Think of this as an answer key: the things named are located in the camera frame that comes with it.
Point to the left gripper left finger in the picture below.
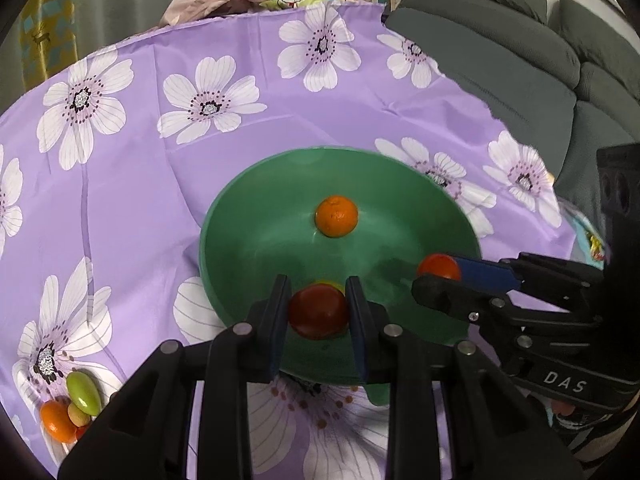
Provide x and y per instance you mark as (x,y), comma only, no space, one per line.
(144,432)

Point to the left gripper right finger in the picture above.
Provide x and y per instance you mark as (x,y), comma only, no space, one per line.
(493,432)

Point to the green oval tomato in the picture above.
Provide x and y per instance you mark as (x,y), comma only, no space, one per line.
(84,393)

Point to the red cherry tomato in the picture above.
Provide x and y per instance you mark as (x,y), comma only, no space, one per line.
(318,312)
(440,265)
(80,431)

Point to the small orange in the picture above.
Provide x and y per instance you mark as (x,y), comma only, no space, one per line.
(336,216)

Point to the brown longan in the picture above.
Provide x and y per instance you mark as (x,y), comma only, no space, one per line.
(77,417)

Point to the yellow-green oval fruit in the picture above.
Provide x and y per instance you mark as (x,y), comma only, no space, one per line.
(333,284)

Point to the striped sleeve forearm right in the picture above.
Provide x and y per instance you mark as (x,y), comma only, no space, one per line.
(590,437)

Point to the right hand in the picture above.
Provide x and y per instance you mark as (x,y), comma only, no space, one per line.
(561,408)

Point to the large orange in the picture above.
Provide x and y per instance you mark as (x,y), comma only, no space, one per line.
(55,421)

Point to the purple floral tablecloth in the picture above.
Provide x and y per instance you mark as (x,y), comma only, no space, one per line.
(108,169)

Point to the green plastic bowl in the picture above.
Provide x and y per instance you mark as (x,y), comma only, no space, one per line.
(261,225)

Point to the yellow patterned curtain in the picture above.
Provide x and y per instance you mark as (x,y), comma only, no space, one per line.
(47,39)

